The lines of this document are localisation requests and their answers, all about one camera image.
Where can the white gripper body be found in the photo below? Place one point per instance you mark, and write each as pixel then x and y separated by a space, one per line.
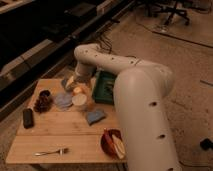
pixel 73 81

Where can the blue sponge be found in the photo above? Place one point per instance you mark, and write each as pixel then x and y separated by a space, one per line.
pixel 95 116

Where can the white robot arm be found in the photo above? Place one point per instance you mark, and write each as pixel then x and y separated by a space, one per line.
pixel 139 89

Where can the grey blue cup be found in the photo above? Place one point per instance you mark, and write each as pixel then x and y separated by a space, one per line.
pixel 63 83

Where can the white paper cup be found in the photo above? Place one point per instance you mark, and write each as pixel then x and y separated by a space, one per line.
pixel 80 101

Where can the dark round cup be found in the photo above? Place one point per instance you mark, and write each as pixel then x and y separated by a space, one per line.
pixel 45 93

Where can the small orange ball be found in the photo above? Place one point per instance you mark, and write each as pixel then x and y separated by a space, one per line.
pixel 77 90

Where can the light blue plate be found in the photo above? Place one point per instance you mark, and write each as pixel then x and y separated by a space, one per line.
pixel 63 100

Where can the green tray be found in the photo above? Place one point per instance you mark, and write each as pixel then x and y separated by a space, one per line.
pixel 103 89

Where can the bunch of dark grapes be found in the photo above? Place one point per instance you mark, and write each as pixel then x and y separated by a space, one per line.
pixel 42 104

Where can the black rectangular block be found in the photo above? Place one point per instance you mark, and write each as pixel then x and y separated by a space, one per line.
pixel 28 119

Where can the red bowl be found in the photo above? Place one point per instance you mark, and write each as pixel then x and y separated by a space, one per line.
pixel 107 144

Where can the silver fork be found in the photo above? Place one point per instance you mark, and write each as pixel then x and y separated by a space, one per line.
pixel 59 151

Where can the banana in bowl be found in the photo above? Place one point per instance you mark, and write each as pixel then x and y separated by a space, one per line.
pixel 119 147

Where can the black office chair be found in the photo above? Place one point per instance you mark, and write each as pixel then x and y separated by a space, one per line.
pixel 171 10

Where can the black box on floor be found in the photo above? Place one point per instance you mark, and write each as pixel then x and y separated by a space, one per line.
pixel 206 144

